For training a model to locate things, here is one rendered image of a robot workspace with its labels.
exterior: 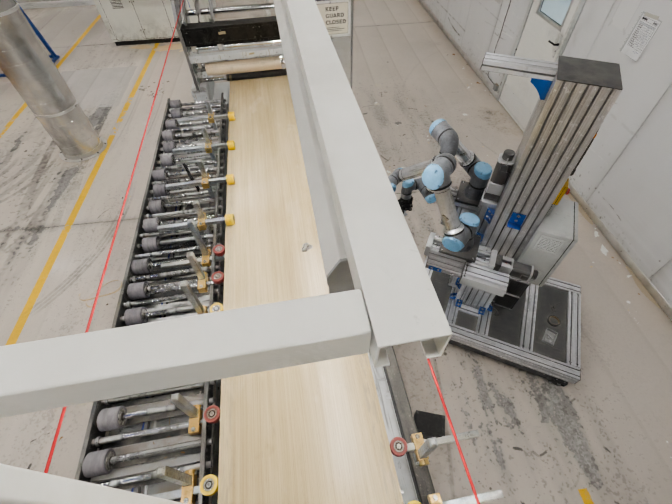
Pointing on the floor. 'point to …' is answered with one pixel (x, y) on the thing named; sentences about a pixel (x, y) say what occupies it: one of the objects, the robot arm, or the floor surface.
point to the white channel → (345, 139)
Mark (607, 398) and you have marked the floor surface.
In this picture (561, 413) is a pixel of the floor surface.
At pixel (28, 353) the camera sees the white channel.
